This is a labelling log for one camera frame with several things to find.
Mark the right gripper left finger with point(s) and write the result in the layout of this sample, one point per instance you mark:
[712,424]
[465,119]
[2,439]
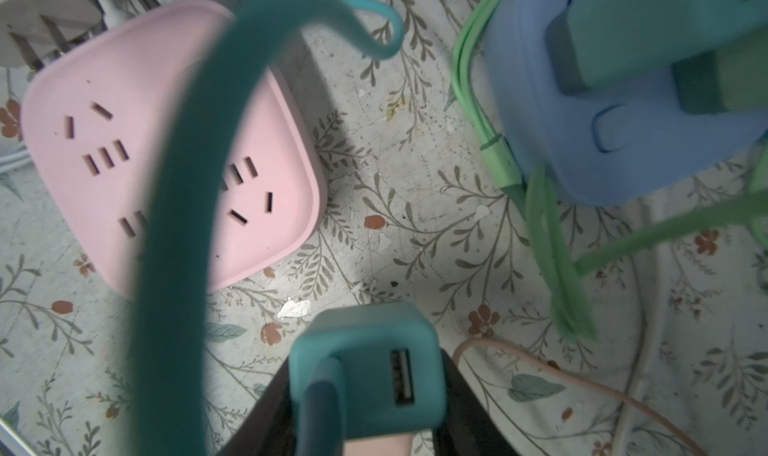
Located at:
[269,428]

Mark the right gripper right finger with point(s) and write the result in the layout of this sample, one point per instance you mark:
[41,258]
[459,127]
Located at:
[467,429]

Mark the teal charger plug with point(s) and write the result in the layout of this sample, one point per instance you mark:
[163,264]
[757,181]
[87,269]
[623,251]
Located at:
[594,43]
[383,360]

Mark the blue power strip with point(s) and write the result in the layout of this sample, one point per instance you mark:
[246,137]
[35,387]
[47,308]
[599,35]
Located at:
[607,147]

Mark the pink power strip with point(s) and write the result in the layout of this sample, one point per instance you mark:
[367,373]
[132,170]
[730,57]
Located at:
[141,148]

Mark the white charger plug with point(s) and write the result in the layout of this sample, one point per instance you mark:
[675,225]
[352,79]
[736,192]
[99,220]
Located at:
[33,28]

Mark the pink charger plug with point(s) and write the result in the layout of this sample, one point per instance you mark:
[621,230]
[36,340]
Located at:
[391,445]

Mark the green charger plug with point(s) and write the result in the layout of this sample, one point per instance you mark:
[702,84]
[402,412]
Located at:
[728,79]

